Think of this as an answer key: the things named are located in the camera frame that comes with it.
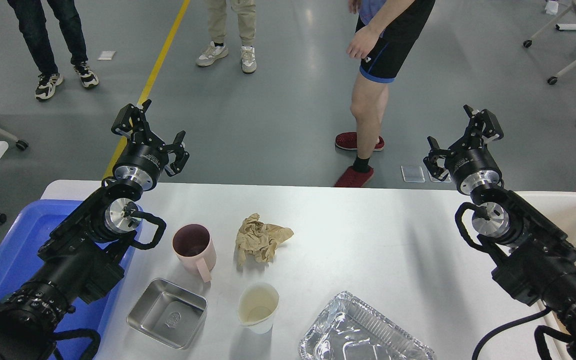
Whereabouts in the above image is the white paper scrap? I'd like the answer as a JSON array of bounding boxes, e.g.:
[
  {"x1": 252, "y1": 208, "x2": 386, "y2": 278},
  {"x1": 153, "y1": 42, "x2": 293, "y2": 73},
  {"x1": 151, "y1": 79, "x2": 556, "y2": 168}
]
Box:
[{"x1": 97, "y1": 50, "x2": 116, "y2": 61}]

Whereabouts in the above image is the square stainless steel tray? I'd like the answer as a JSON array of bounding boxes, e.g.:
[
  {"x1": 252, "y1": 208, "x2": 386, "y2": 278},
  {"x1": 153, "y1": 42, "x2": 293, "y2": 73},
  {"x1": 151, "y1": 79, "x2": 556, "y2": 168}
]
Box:
[{"x1": 126, "y1": 278, "x2": 208, "y2": 349}]

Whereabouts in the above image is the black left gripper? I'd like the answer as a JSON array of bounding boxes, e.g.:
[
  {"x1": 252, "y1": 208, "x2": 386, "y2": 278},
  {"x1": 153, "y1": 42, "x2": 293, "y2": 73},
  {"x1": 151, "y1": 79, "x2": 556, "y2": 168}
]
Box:
[{"x1": 110, "y1": 99, "x2": 190, "y2": 192}]

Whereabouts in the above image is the person in black shorts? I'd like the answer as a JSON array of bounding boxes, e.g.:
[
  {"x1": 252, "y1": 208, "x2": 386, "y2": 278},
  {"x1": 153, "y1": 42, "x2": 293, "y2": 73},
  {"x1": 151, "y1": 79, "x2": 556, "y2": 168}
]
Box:
[{"x1": 334, "y1": 0, "x2": 435, "y2": 188}]

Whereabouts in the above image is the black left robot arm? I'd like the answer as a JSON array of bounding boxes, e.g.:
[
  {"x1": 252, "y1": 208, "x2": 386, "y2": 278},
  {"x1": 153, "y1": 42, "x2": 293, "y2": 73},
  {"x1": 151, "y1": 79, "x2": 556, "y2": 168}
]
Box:
[{"x1": 0, "y1": 99, "x2": 190, "y2": 360}]

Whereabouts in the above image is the pink mug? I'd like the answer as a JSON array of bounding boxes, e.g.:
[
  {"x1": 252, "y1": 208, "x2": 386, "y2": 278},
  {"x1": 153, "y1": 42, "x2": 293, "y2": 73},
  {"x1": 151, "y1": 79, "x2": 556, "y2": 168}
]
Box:
[{"x1": 172, "y1": 224, "x2": 217, "y2": 283}]

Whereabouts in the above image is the aluminium foil tray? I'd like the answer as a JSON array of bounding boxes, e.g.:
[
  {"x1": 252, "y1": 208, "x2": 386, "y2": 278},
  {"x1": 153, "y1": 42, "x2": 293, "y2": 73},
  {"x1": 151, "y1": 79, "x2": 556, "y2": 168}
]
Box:
[{"x1": 298, "y1": 291, "x2": 436, "y2": 360}]

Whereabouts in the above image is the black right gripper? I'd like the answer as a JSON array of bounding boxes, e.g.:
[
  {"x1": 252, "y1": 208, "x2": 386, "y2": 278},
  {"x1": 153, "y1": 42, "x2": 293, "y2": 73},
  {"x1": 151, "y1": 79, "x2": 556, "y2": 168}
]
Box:
[{"x1": 423, "y1": 104, "x2": 505, "y2": 196}]

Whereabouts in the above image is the white paper cup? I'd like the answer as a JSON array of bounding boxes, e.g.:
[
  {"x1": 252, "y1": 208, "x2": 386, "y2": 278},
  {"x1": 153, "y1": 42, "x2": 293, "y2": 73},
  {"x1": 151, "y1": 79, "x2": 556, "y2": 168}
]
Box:
[{"x1": 237, "y1": 282, "x2": 280, "y2": 335}]

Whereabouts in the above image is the clear floor plate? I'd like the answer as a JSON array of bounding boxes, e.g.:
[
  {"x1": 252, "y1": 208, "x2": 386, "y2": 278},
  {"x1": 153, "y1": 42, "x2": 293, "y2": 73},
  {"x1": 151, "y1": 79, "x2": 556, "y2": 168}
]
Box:
[
  {"x1": 400, "y1": 165, "x2": 426, "y2": 183},
  {"x1": 429, "y1": 170, "x2": 452, "y2": 183}
]

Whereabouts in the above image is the person in khaki trousers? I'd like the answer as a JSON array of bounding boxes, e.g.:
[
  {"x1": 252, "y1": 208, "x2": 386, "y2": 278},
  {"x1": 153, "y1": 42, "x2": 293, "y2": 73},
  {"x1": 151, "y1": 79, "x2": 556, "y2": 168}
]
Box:
[{"x1": 195, "y1": 0, "x2": 258, "y2": 74}]

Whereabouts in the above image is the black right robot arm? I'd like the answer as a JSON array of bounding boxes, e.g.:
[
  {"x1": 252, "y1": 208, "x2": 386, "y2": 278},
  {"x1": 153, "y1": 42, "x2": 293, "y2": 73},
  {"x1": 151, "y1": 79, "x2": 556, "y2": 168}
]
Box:
[{"x1": 423, "y1": 105, "x2": 576, "y2": 360}]

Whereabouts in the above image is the person in dark jeans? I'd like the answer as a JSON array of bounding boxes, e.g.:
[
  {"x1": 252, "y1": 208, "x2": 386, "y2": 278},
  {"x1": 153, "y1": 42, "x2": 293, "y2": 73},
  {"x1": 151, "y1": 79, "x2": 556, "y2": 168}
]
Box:
[{"x1": 7, "y1": 0, "x2": 100, "y2": 101}]

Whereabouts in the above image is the clear floor plate right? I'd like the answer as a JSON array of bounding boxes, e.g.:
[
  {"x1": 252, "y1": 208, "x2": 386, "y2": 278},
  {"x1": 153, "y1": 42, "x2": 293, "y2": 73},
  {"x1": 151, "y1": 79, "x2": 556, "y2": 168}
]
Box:
[{"x1": 429, "y1": 170, "x2": 452, "y2": 183}]

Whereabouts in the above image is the clear floor plate left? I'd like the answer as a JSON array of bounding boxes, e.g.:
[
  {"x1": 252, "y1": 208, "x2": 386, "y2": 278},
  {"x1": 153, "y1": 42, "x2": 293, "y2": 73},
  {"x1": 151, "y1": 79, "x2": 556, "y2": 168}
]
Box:
[{"x1": 400, "y1": 165, "x2": 426, "y2": 183}]

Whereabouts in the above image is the crumpled brown paper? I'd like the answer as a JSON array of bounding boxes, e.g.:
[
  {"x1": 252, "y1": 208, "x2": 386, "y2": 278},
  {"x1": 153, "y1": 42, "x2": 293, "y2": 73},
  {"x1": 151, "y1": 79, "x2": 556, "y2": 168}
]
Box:
[{"x1": 235, "y1": 213, "x2": 294, "y2": 267}]

